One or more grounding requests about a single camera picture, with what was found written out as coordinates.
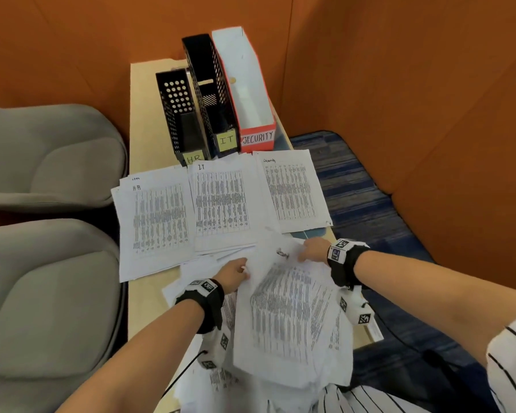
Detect loose pile of printed papers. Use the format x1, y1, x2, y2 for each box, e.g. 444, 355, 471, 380
161, 247, 384, 413

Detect printed table paper sheet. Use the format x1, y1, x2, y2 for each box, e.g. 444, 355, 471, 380
232, 235, 354, 388

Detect person's left hand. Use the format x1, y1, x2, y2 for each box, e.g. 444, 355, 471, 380
213, 258, 251, 295

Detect paper stack with dense table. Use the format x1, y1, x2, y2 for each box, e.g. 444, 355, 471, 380
111, 165, 199, 283

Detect small yellow sticky label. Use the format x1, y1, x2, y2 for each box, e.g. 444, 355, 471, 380
181, 149, 206, 167

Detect black left camera cable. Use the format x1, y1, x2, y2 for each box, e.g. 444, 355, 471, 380
161, 350, 208, 399

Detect white striped shirt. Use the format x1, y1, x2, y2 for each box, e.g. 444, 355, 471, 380
317, 309, 516, 413

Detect person's right forearm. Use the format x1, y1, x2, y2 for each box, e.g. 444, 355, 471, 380
353, 250, 516, 367

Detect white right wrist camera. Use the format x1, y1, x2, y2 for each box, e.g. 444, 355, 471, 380
337, 286, 375, 326

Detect black camera cable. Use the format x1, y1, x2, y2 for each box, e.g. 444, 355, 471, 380
368, 303, 501, 413
161, 350, 208, 399

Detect tall black mesh file holder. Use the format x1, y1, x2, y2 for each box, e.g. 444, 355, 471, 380
181, 34, 242, 160

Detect grey upholstered chair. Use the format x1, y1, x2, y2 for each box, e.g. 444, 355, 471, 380
0, 103, 129, 214
0, 219, 128, 413

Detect red and white file box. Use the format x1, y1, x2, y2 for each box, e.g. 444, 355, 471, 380
211, 26, 277, 154

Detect short black mesh file holder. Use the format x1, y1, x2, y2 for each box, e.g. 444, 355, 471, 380
156, 68, 212, 167

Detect black right wristband with markers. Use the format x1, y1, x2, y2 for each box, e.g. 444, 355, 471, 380
327, 239, 371, 290

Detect paper stack with wide table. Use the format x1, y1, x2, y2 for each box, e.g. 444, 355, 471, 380
187, 153, 281, 257

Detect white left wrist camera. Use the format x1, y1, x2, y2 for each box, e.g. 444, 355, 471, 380
197, 324, 231, 370

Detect person's left forearm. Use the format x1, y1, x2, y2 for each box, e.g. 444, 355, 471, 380
56, 299, 205, 413

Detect large yellow sticky label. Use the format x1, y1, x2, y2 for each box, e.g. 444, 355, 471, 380
216, 129, 238, 152

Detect paper stack with small table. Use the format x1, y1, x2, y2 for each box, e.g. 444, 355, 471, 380
252, 149, 333, 234

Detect black right camera cable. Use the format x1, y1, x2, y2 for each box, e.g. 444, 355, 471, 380
368, 303, 501, 413

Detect white paper label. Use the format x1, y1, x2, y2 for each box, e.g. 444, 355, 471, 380
240, 129, 276, 147

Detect person's right hand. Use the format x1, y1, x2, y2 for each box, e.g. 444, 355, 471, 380
298, 237, 332, 264

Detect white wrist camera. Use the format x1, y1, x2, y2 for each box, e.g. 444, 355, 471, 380
337, 286, 375, 326
197, 324, 231, 370

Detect black wristband with markers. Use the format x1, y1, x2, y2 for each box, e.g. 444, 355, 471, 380
175, 278, 225, 334
327, 239, 371, 290

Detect black left wristband with markers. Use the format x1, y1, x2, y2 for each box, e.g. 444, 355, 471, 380
175, 278, 225, 334

